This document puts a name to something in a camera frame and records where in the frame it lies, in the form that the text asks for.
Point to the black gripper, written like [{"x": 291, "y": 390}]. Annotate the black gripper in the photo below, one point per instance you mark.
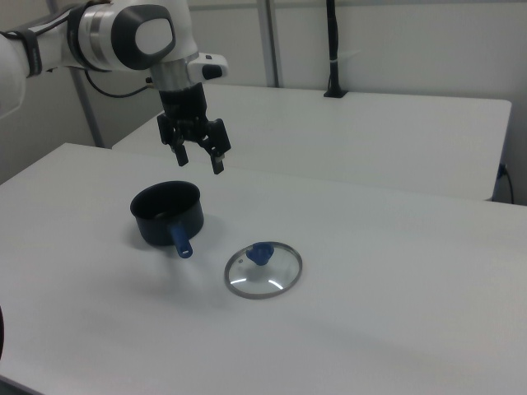
[{"x": 183, "y": 103}]

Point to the glass lid with blue knob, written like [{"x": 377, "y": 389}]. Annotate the glass lid with blue knob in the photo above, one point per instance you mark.
[{"x": 263, "y": 252}]

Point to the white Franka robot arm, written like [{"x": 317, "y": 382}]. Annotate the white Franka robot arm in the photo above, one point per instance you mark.
[{"x": 103, "y": 33}]

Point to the black pole with base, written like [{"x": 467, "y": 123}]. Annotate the black pole with base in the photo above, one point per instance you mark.
[{"x": 334, "y": 41}]

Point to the grey partition post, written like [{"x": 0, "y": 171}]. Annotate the grey partition post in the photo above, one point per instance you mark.
[{"x": 271, "y": 41}]

